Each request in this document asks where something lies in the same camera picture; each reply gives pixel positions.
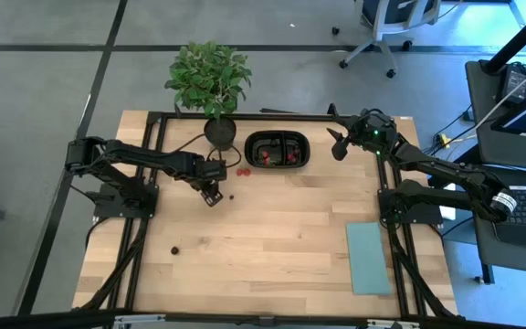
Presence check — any black power adapter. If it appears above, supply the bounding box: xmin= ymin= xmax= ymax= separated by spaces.
xmin=500 ymin=62 xmax=526 ymax=105

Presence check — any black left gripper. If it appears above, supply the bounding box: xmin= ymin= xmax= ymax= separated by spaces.
xmin=189 ymin=157 xmax=227 ymax=208

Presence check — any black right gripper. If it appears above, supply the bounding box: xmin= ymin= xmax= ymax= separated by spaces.
xmin=326 ymin=109 xmax=399 ymax=162

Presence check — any black frame bar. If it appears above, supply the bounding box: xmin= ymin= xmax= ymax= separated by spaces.
xmin=0 ymin=309 xmax=526 ymax=329

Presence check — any white cable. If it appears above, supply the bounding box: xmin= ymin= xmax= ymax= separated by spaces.
xmin=472 ymin=55 xmax=526 ymax=133

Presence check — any green cloth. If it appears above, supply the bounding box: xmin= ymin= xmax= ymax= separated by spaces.
xmin=345 ymin=221 xmax=394 ymax=297

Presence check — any black aluminium table frame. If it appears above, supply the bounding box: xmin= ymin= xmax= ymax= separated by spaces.
xmin=75 ymin=111 xmax=457 ymax=321

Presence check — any grey office desk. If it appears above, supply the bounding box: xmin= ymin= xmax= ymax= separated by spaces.
xmin=466 ymin=58 xmax=526 ymax=284

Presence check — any black pole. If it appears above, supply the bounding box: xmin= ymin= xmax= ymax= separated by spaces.
xmin=480 ymin=0 xmax=526 ymax=75

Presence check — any white office chair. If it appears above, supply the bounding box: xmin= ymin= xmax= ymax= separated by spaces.
xmin=330 ymin=0 xmax=442 ymax=80

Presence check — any white paper slip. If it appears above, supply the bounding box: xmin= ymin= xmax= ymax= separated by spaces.
xmin=439 ymin=182 xmax=458 ymax=221

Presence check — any black divided tupperware container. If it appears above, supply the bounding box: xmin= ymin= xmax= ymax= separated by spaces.
xmin=244 ymin=130 xmax=312 ymax=170

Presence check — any green plant in black pot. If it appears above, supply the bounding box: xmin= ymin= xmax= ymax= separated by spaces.
xmin=164 ymin=39 xmax=254 ymax=152

